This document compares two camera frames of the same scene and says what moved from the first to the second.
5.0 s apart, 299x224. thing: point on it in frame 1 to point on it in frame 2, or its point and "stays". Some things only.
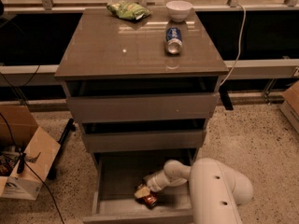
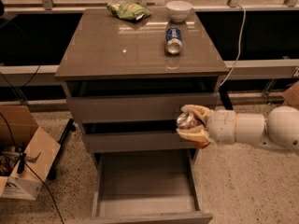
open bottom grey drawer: [116, 175] stays
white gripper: [151, 185] to [222, 125]
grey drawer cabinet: [144, 83] stays
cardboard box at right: [290, 105] stays
